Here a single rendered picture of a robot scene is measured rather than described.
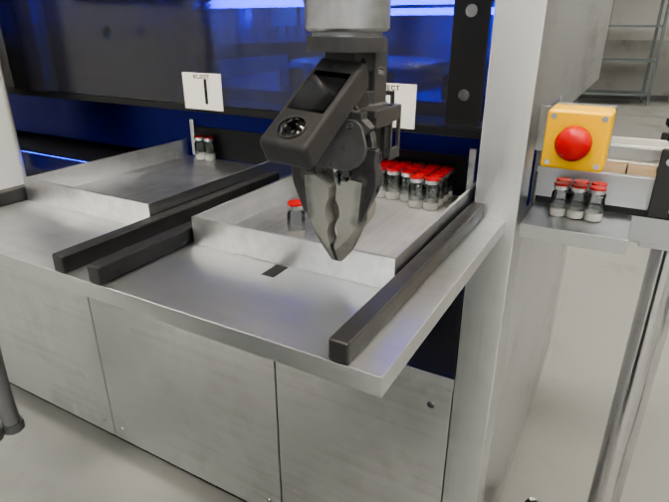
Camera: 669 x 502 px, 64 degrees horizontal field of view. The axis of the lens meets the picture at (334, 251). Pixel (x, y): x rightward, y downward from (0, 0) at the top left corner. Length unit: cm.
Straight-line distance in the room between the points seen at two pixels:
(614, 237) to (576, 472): 105
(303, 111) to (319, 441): 79
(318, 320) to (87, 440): 139
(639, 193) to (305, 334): 54
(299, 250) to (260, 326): 12
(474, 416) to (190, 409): 69
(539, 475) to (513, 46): 122
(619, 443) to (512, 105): 62
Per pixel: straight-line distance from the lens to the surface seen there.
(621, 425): 106
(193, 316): 51
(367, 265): 54
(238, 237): 62
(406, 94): 77
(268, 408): 116
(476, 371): 87
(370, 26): 48
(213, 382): 123
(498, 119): 73
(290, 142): 43
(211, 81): 95
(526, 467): 167
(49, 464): 178
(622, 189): 84
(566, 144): 69
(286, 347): 45
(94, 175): 99
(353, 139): 48
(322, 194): 52
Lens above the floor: 112
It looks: 23 degrees down
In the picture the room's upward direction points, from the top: straight up
